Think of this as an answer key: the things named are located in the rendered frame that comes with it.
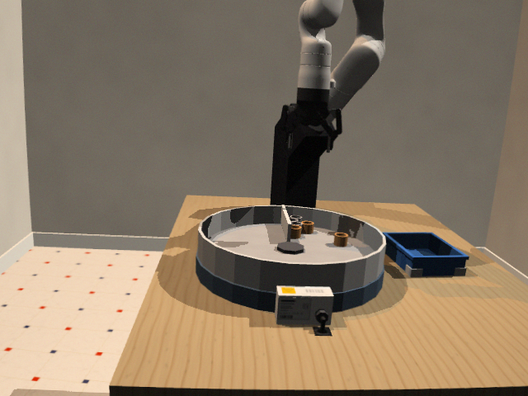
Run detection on bronze ring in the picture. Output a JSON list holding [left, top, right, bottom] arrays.
[[334, 233, 348, 247], [290, 225, 301, 238], [301, 221, 314, 234]]

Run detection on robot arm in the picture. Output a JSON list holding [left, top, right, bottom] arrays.
[[298, 0, 385, 110]]

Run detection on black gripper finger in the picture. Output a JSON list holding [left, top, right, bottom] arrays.
[[314, 108, 342, 153], [279, 105, 308, 149]]

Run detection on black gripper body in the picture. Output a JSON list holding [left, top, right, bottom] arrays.
[[294, 87, 330, 126]]

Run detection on blue crate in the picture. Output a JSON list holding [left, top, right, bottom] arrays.
[[382, 233, 469, 277]]

